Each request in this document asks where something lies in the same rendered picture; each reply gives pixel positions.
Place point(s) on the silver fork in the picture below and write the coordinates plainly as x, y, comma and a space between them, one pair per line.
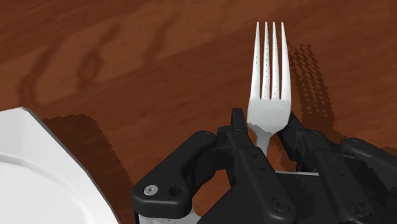
269, 93

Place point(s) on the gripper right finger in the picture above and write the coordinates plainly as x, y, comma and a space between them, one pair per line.
338, 173

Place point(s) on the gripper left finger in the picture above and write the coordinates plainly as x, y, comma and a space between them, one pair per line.
248, 173

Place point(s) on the white plate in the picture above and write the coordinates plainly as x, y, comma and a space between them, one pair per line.
40, 173

